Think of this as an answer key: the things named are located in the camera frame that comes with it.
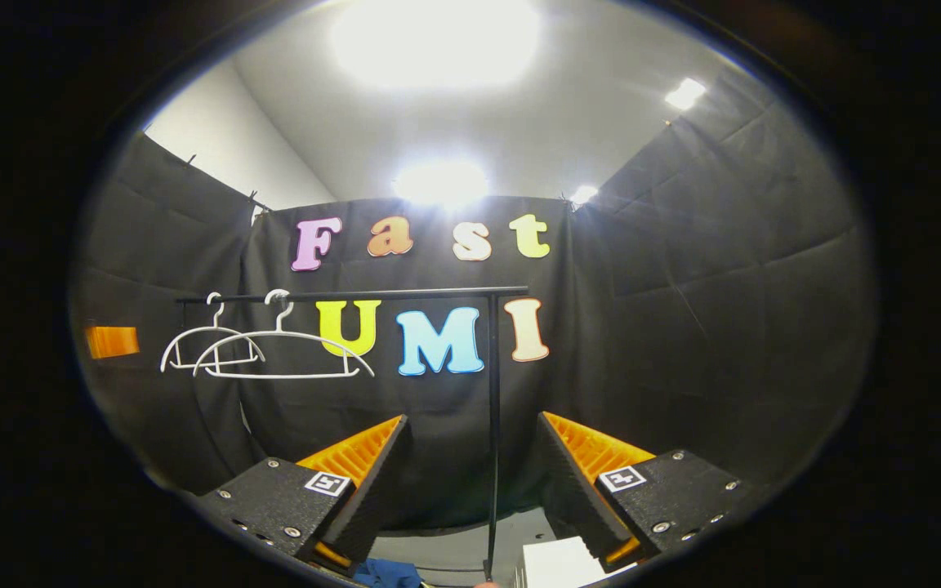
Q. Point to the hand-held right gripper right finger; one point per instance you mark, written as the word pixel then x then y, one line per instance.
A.
pixel 577 498

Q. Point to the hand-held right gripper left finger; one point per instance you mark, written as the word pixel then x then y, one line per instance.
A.
pixel 372 506

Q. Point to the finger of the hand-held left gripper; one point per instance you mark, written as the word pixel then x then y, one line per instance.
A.
pixel 111 342

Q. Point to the large white clothes hanger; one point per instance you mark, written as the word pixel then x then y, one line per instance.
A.
pixel 274 376

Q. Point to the small white clothes hanger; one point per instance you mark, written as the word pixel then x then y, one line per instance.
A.
pixel 209 329

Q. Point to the black metal clothes rack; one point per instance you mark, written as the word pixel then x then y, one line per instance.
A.
pixel 405 293

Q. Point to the white board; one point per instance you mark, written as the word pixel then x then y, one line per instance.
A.
pixel 560 563

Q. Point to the black backdrop cloth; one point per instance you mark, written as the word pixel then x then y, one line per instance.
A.
pixel 724 327

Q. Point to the large ceiling light panel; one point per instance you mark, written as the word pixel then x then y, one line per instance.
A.
pixel 435 37

